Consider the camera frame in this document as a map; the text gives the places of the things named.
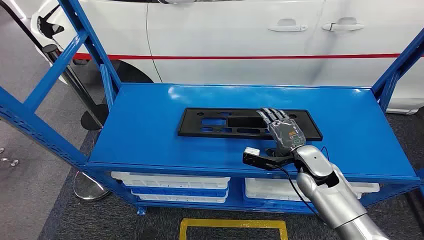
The white car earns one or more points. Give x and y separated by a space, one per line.
232 33

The black car tyre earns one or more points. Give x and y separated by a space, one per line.
132 74

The black plastic panel part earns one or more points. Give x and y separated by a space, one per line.
198 130

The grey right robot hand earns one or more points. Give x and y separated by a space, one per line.
285 136

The chrome chair base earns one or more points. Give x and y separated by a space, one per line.
14 162

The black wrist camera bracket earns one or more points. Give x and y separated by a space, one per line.
265 162

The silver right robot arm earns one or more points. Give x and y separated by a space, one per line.
334 198

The blue metal shelf rack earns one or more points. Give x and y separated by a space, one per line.
165 139

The chrome stanchion post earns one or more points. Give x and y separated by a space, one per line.
49 48
87 188

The black robot foot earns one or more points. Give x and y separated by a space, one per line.
147 234

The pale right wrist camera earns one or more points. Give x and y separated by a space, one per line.
252 151

